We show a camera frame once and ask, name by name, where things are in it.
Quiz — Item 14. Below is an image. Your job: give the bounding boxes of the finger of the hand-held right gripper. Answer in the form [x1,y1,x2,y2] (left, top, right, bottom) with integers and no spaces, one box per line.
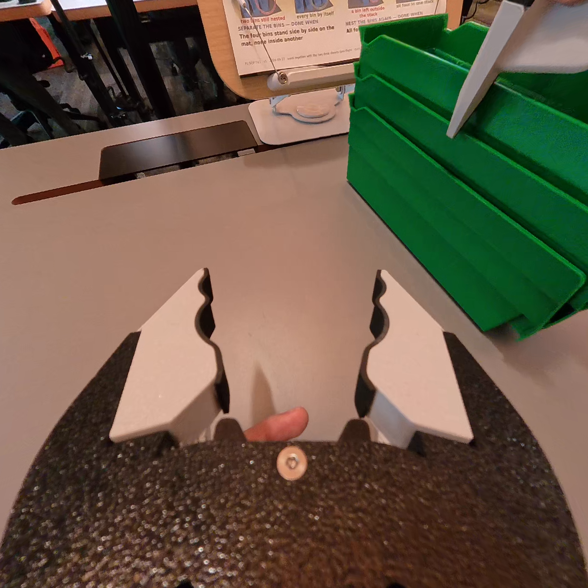
[447,0,525,139]
[497,0,588,75]

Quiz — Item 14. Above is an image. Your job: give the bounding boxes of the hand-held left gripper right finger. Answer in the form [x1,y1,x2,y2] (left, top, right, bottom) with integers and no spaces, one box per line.
[355,269,475,449]

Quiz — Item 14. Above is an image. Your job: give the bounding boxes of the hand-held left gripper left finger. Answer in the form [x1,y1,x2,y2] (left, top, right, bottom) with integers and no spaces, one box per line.
[109,268,230,448]

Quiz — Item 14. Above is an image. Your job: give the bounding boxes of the person's left hand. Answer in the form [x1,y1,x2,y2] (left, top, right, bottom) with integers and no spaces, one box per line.
[245,406,309,443]

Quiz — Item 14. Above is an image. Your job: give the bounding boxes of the wooden sign board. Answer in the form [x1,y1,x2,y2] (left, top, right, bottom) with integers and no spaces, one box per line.
[198,0,464,100]

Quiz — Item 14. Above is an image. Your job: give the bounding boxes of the orange bag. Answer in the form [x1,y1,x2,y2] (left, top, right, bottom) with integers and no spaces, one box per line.
[28,17,66,70]

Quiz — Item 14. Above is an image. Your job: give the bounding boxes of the white sign bracket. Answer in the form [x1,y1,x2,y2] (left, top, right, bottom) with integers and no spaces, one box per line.
[267,62,357,123]

